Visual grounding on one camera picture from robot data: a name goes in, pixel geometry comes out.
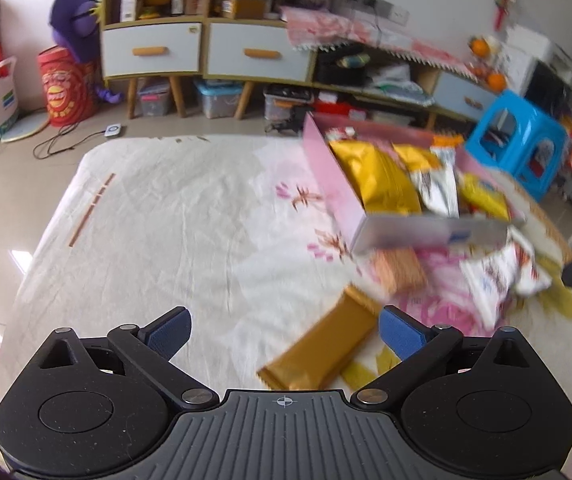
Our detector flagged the orange wafer packet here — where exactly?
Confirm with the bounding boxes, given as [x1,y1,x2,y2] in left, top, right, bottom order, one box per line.
[368,250,427,296]

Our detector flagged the blue-lid storage box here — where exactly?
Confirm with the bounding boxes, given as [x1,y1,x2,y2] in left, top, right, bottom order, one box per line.
[195,79,244,120]

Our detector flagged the white red-print snack packet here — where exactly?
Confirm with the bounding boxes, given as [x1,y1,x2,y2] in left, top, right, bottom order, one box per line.
[461,240,552,331]

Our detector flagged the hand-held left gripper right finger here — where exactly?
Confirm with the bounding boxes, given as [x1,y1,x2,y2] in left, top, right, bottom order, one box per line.
[353,305,534,406]

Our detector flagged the silver snack packet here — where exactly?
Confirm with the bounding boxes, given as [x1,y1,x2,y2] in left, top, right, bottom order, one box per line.
[411,162,462,218]

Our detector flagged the black cable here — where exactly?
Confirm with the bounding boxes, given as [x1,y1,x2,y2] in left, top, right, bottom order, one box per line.
[33,125,109,159]

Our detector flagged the red cylindrical bag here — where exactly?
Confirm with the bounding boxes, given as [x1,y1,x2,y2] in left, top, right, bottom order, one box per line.
[37,46,99,128]

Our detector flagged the pink cardboard box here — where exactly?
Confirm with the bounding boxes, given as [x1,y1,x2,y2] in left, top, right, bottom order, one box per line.
[302,112,527,256]

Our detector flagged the clear plastic storage box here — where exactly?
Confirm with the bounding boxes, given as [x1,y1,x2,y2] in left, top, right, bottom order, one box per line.
[138,77,174,117]

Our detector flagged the large golden snack bag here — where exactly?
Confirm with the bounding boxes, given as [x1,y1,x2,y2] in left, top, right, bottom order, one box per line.
[330,140,421,216]

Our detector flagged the red cardboard box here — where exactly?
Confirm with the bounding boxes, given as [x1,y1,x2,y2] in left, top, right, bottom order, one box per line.
[313,100,351,116]

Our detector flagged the tall wooden shelf cabinet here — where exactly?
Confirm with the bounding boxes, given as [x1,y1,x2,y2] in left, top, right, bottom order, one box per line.
[100,0,217,118]

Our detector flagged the purple plush toy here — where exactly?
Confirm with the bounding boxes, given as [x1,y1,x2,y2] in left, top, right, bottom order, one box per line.
[48,0,121,103]

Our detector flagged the long wooden TV stand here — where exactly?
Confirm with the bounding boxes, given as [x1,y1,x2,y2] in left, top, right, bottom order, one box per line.
[311,45,502,131]

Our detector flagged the gold bar snack packet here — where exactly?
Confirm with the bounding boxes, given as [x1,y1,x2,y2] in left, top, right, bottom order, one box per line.
[257,285,384,391]

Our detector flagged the small yellow snack packet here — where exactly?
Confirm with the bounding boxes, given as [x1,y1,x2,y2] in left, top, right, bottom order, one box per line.
[393,144,442,173]

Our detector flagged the gold patterned blanket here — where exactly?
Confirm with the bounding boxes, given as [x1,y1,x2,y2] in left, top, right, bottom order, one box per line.
[511,180,572,341]

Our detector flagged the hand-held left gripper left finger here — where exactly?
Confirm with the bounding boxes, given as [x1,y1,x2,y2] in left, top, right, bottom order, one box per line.
[38,306,219,409]

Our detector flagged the wall power sockets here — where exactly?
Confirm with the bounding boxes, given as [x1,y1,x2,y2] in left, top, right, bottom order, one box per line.
[346,0,409,26]

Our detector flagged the low wooden drawer cabinet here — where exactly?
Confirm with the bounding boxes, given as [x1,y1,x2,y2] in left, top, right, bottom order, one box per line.
[203,0,317,121]

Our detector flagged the blue plastic stool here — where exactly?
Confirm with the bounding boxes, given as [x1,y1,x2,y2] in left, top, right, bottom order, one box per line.
[465,90,567,201]

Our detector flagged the yellow blue-label snack packet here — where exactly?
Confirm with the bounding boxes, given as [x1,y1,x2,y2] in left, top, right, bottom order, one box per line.
[458,172,512,222]

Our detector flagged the orange white snack packet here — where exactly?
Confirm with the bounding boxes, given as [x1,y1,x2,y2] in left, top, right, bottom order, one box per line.
[431,135,467,166]

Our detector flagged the floral white bed sheet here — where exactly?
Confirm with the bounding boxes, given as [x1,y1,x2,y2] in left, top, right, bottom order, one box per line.
[0,132,572,461]

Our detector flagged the red white candy packet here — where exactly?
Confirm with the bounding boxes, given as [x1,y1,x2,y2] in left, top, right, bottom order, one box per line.
[326,127,359,144]

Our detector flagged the pink floral table cloth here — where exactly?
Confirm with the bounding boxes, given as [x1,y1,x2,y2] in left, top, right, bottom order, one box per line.
[281,6,477,78]

